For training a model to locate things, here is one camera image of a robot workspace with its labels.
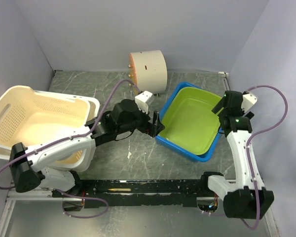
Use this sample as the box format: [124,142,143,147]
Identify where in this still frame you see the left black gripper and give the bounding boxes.
[118,103,166,138]

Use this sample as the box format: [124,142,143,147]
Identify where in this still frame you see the green plastic tub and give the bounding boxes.
[158,86,223,156]

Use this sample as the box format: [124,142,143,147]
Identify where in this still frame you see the blue plastic tub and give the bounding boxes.
[154,81,222,163]

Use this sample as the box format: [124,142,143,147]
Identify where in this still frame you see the white plastic basket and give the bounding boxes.
[0,86,100,172]

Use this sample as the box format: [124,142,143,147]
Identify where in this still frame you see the cream perforated laundry basket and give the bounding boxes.
[0,85,100,160]

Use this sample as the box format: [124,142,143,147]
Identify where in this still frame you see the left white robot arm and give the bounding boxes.
[9,99,165,197]

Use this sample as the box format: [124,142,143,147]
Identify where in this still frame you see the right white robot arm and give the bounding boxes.
[199,90,274,220]

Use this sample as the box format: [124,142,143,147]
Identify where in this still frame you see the beige cylindrical device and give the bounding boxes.
[128,50,168,94]

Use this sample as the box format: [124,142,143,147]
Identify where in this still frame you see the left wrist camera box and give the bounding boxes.
[135,91,154,114]

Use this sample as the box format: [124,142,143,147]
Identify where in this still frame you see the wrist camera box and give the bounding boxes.
[241,91,258,113]
[135,91,154,114]

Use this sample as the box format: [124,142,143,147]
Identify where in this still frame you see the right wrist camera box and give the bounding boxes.
[241,91,258,113]

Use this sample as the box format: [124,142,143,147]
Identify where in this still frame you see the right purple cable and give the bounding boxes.
[204,85,289,231]

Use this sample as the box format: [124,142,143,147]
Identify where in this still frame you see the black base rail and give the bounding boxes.
[51,179,229,209]

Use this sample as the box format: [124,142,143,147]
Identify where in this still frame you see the aluminium frame rail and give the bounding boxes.
[0,188,280,237]

